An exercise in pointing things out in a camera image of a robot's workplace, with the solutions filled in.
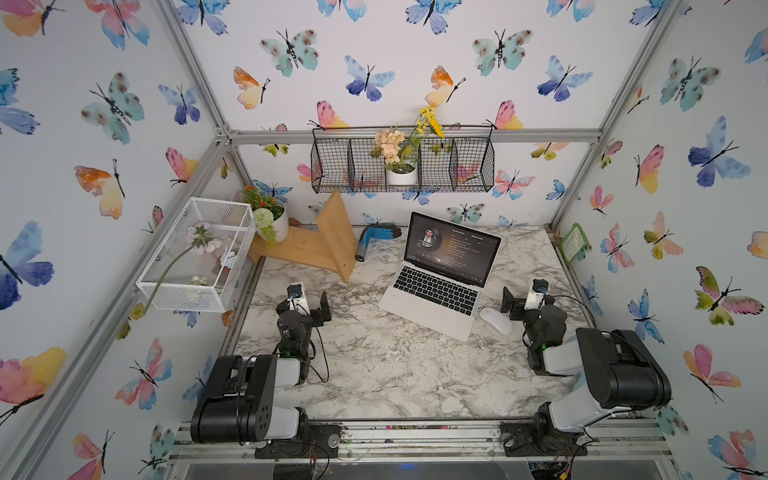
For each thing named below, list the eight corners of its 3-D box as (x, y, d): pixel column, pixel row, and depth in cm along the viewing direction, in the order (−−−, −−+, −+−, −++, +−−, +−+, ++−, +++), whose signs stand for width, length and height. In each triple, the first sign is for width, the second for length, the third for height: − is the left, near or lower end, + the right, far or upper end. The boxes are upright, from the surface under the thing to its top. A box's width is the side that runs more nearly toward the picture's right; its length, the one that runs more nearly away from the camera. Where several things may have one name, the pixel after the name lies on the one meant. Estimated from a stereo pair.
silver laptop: (381, 308, 100) (378, 275, 85) (412, 248, 116) (414, 212, 102) (466, 341, 93) (479, 311, 78) (486, 272, 109) (500, 236, 95)
